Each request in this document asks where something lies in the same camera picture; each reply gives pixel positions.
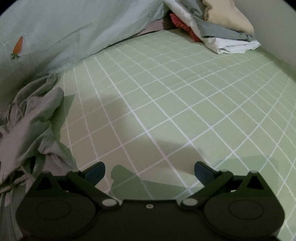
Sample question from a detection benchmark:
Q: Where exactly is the grey sweatshirt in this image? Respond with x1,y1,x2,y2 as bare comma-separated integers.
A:
0,87,78,241

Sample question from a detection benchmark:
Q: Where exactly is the grey folded cloth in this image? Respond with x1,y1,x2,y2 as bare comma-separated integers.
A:
192,18,254,42

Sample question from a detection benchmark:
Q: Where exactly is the pile of folded clothes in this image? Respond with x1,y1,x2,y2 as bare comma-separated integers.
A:
163,0,262,55

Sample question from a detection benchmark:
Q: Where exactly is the red cloth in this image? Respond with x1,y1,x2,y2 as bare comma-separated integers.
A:
169,13,201,42

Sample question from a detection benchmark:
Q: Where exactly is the beige folded cloth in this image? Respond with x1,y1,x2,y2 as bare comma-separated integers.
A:
202,0,255,35

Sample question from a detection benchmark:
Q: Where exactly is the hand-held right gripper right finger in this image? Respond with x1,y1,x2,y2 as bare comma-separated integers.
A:
180,161,275,210

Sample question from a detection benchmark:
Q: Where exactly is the pale pink cloth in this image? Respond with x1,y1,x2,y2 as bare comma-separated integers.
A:
139,20,165,35

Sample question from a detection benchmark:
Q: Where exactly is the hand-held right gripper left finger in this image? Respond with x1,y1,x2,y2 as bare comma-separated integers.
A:
28,162,121,210

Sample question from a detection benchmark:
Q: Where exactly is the green grid bed sheet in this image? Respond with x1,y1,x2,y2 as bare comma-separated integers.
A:
55,29,296,232

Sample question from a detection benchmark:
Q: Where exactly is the light grey garment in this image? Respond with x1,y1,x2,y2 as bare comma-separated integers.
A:
10,73,58,116

